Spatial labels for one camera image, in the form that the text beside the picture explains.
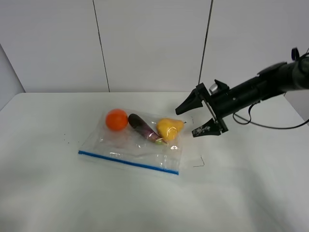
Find purple eggplant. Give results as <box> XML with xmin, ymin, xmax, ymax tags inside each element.
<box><xmin>128</xmin><ymin>114</ymin><xmax>168</xmax><ymax>146</ymax></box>

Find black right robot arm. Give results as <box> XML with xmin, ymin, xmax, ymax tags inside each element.
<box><xmin>175</xmin><ymin>54</ymin><xmax>309</xmax><ymax>137</ymax></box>

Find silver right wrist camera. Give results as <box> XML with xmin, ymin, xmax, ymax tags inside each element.
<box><xmin>209</xmin><ymin>83</ymin><xmax>218</xmax><ymax>95</ymax></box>

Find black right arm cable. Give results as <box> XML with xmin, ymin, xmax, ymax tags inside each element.
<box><xmin>233</xmin><ymin>47</ymin><xmax>309</xmax><ymax>130</ymax></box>

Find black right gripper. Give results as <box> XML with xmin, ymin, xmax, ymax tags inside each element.
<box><xmin>175</xmin><ymin>80</ymin><xmax>229</xmax><ymax>137</ymax></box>

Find yellow pear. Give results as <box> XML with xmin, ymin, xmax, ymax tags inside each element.
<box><xmin>156</xmin><ymin>118</ymin><xmax>185</xmax><ymax>142</ymax></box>

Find orange fruit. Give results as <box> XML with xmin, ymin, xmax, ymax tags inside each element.
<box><xmin>105</xmin><ymin>109</ymin><xmax>128</xmax><ymax>131</ymax></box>

